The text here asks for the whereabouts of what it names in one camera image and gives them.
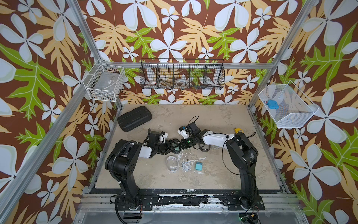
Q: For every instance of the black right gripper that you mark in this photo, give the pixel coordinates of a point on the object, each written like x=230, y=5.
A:
x=183, y=145

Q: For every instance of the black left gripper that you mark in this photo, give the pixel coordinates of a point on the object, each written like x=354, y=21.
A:
x=169, y=147

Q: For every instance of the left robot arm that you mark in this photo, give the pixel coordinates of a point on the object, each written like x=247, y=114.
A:
x=122, y=161

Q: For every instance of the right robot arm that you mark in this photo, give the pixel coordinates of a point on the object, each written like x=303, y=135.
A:
x=242, y=153

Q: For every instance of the teal charger plug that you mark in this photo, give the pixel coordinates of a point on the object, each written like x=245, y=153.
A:
x=198, y=166

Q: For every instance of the black ribbed hard case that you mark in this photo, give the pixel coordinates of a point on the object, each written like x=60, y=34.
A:
x=134, y=118

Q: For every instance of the yellow tape measure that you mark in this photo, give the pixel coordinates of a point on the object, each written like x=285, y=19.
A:
x=237, y=130

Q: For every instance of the blue object in basket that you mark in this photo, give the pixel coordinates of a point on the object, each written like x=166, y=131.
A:
x=272, y=104

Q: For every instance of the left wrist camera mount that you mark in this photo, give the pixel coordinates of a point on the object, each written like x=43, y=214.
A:
x=162, y=137

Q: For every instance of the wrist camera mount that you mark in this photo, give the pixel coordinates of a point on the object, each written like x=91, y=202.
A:
x=191, y=130
x=162, y=137

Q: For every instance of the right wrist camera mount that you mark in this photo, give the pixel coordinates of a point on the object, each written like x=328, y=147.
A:
x=191, y=130

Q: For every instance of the black wire basket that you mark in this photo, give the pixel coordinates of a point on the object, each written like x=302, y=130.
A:
x=172, y=73

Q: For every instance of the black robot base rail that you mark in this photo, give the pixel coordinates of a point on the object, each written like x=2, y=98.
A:
x=231, y=199

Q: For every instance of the white wire basket left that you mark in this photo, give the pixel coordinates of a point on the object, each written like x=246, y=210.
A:
x=104, y=81

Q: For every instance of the white wire basket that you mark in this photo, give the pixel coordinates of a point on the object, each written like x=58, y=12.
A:
x=295, y=107
x=104, y=81

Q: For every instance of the white wire basket right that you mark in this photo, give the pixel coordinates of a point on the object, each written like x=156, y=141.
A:
x=295, y=107

